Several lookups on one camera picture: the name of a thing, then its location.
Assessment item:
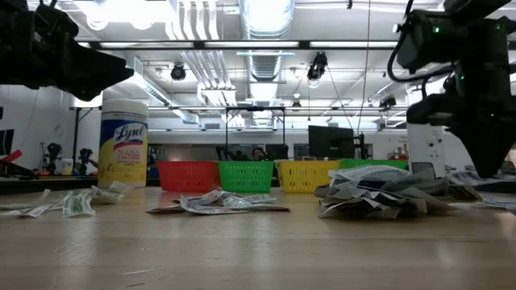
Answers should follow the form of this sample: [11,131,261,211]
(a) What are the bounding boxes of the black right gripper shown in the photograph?
[447,66,516,178]

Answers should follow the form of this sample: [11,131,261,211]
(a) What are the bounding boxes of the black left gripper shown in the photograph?
[0,11,135,102]

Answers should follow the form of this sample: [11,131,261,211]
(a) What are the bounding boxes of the blue striped bandage packet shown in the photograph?
[451,171,516,193]
[481,192,516,211]

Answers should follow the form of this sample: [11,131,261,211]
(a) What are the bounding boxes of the white blue antiseptic pad packet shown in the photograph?
[398,188,456,214]
[314,183,364,201]
[418,168,484,203]
[317,197,429,221]
[328,164,411,183]

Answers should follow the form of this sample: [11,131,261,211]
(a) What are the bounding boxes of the Lysol wipes canister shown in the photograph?
[98,98,150,189]

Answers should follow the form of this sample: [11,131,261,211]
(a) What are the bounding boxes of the green plastic basket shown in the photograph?
[337,158,409,171]
[218,160,276,194]

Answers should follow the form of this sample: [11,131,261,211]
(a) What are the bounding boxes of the red flat object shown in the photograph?
[0,149,24,164]

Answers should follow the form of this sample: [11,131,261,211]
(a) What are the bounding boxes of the black bench device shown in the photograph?
[0,159,38,180]

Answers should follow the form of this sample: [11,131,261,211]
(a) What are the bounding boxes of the red plastic basket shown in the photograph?
[156,160,222,193]

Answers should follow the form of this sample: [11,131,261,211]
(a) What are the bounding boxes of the black tubular stand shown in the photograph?
[223,106,287,162]

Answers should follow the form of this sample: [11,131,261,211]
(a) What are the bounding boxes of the black computer monitor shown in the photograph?
[307,124,356,160]

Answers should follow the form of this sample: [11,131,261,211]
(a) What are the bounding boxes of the white sachet red blue print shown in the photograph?
[180,196,249,216]
[225,199,290,213]
[241,193,278,204]

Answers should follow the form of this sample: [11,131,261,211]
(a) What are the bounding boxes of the yellow plastic basket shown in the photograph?
[276,159,343,194]

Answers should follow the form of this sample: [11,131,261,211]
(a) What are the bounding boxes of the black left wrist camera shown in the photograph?
[34,2,81,40]

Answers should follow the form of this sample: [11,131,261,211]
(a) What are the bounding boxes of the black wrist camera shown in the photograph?
[406,93,453,126]
[34,2,81,40]

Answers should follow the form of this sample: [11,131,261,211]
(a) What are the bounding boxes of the black distant frame post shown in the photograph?
[71,106,81,163]

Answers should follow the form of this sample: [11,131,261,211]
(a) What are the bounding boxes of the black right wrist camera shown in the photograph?
[406,93,453,126]

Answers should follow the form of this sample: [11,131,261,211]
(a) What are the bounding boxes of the black dome camera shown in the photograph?
[169,62,188,82]

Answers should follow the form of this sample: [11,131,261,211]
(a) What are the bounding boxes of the black hanging camera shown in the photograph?
[306,51,329,82]
[377,94,399,110]

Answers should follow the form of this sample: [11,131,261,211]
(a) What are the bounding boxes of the black wall panel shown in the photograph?
[0,128,15,157]

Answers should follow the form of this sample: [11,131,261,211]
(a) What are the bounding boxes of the black aluminium rig frame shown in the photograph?
[0,176,516,195]

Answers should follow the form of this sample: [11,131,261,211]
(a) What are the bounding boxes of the silver ventilation duct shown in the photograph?
[238,0,296,130]

